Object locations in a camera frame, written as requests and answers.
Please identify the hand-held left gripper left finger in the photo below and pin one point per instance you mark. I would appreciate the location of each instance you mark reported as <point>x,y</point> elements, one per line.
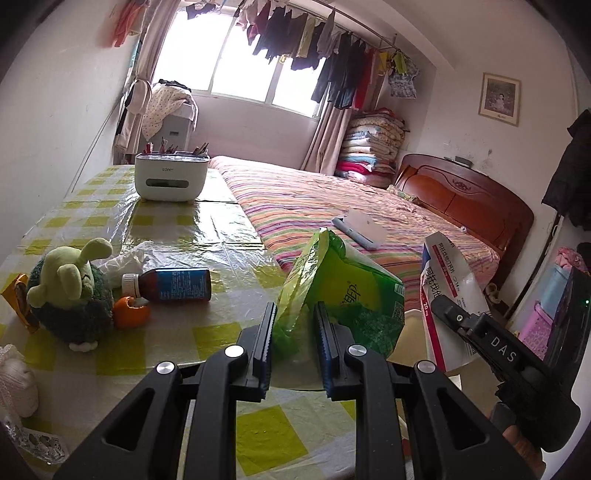
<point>265,341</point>

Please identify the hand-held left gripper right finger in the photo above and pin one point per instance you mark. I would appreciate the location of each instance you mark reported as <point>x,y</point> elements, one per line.
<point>325,350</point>

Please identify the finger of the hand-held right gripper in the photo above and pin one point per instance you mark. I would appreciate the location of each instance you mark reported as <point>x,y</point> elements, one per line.
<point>450,314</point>

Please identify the white red blue medicine box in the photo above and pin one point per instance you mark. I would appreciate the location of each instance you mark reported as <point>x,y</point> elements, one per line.
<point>443,286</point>

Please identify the green plastic bag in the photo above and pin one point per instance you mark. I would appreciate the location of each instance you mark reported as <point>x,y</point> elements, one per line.
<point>351,286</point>

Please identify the partly peeled orange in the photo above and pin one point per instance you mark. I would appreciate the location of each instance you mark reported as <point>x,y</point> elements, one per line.
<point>131,314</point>

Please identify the person's right hand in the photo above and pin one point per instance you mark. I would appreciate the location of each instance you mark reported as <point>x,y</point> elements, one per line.
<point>519,441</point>

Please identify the pair of slippers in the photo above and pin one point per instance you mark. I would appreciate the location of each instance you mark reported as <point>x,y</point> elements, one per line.
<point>491,293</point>

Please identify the black device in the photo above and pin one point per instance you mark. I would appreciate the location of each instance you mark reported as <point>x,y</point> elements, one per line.
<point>572,318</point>

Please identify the brown bottle with blue label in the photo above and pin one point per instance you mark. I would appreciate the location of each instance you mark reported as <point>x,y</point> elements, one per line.
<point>180,284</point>

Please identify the wooden headboard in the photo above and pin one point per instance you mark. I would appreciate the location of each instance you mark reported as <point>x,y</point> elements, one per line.
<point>475,203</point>

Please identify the bed with striped sheet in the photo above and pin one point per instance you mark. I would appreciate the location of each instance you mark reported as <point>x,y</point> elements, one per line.
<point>295,203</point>

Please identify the yellow checkered plastic tablecloth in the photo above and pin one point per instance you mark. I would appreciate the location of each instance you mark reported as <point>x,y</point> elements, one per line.
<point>184,221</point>

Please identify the small grey box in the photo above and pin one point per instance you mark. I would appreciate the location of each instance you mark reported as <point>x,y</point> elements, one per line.
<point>462,161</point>

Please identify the crumpled white tissue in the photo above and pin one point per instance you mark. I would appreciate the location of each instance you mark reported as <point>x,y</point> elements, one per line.
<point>124,263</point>

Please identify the black hanging jacket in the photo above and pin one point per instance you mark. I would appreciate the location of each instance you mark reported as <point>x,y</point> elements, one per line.
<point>572,175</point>

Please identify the stack of folded quilts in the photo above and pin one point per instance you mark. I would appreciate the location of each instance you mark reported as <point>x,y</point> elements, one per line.
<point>369,147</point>

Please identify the white tissue box organiser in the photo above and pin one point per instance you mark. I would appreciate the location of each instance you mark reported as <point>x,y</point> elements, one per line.
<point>171,177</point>

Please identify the green plush toy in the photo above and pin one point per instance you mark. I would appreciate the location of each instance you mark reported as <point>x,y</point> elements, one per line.
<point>69,295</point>

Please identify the bunch of pens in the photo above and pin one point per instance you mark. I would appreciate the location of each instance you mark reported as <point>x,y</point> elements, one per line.
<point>201,148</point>

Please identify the framed picture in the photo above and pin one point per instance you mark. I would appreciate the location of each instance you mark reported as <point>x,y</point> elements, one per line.
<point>499,99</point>

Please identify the white appliance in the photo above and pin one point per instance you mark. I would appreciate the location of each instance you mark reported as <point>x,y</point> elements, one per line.
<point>178,131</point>

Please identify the floral hanging garment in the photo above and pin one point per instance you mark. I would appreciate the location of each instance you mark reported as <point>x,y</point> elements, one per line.
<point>402,76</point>

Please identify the silver foil packet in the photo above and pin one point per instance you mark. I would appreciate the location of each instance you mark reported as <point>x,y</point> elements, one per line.
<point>37,443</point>

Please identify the white knitted item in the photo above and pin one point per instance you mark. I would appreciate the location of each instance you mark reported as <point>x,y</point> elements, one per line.
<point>18,383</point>

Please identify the orange packet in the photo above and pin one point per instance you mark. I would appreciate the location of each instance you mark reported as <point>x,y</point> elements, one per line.
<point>14,300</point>

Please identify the white dotted cloth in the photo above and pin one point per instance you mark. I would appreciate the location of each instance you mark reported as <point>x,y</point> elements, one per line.
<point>166,104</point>

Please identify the row of hanging clothes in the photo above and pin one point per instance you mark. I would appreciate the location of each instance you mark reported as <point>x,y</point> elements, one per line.
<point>332,60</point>

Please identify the window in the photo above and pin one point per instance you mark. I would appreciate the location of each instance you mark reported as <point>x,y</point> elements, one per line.
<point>240,60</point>

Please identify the metal clothes rod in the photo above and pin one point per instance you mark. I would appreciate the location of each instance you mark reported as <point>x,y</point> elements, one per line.
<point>364,27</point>

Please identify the pink hanging garment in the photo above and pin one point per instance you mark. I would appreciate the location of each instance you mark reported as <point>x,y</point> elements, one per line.
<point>127,23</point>

